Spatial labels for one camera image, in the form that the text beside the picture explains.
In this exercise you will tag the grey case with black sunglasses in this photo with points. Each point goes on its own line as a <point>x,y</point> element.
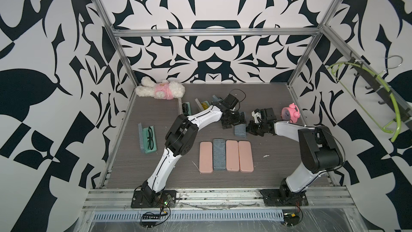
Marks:
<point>184,108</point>

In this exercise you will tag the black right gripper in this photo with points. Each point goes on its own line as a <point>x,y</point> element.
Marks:
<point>250,129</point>

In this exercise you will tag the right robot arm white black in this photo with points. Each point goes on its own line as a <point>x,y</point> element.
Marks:
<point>319,152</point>

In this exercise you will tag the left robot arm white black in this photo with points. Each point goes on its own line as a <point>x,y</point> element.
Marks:
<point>180,139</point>

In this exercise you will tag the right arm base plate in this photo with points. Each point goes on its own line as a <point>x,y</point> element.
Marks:
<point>283,197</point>

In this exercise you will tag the white slotted cable duct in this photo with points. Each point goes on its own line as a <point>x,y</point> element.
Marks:
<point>275,215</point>

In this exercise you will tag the aluminium front rail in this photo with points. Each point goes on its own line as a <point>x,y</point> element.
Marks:
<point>222,198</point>

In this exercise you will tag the white plush toy pink outfit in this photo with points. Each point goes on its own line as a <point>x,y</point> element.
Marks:
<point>165,90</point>

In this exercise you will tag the black wall hook rail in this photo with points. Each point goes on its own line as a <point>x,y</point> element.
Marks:
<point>407,107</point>

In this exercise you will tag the grey-green case far left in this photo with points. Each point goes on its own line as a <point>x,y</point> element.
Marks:
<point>147,139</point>

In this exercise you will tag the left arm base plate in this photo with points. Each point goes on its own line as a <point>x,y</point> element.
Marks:
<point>144,197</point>

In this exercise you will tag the pink case with red glasses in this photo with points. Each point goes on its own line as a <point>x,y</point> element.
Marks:
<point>206,158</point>

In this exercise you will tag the pink alarm clock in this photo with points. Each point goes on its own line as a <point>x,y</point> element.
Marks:
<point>290,113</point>

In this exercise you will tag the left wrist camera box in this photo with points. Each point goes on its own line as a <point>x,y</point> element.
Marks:
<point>230,102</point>

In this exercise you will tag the green clothes hanger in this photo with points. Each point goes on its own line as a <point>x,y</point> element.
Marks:
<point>378,85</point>

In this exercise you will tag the mint case with white sunglasses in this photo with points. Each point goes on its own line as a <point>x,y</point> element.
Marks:
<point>219,154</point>

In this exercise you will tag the beige case with yellow glasses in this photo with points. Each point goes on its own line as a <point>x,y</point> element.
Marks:
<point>201,106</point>

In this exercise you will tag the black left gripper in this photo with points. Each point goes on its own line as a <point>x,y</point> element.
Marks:
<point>237,121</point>

